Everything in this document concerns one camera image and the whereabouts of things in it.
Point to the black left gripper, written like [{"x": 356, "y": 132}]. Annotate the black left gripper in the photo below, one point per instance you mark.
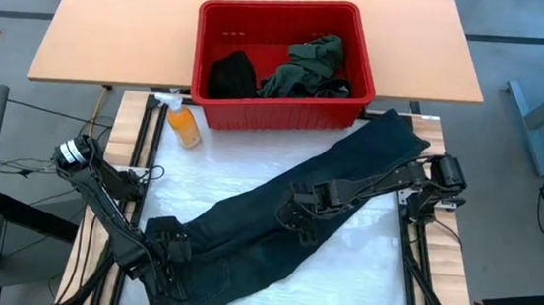
[{"x": 153, "y": 268}]

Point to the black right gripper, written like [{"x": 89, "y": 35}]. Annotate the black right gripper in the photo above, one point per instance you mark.
[{"x": 309, "y": 202}]

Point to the blue denim jeans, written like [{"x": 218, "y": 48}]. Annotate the blue denim jeans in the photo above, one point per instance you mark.
[{"x": 244, "y": 239}]

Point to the dark grey garment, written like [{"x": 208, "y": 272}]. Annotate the dark grey garment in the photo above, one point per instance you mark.
[{"x": 334, "y": 88}]

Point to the dark green shirt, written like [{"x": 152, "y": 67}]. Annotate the dark green shirt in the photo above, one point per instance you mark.
[{"x": 309, "y": 67}]

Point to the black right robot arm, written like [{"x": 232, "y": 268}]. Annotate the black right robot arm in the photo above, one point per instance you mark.
[{"x": 388, "y": 175}]

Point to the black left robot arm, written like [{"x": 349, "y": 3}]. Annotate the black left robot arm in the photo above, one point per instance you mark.
[{"x": 104, "y": 212}]

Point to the red plastic bin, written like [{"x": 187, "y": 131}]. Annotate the red plastic bin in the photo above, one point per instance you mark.
[{"x": 263, "y": 23}]

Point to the orange spray bottle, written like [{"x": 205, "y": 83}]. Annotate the orange spray bottle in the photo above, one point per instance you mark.
[{"x": 184, "y": 125}]

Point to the black garment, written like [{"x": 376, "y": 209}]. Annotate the black garment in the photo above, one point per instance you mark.
[{"x": 232, "y": 75}]

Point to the light wooden desk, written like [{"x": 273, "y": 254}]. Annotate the light wooden desk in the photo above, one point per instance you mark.
[{"x": 130, "y": 21}]

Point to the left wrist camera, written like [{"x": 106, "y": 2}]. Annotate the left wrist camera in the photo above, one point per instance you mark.
[{"x": 168, "y": 235}]

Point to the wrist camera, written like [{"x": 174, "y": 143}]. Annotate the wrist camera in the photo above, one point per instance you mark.
[
  {"x": 333, "y": 192},
  {"x": 168, "y": 235}
]

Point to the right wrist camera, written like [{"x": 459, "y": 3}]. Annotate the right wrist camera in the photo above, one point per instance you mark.
[{"x": 333, "y": 192}]

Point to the black aluminium table frame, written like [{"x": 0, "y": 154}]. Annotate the black aluminium table frame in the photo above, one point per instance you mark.
[{"x": 413, "y": 293}]

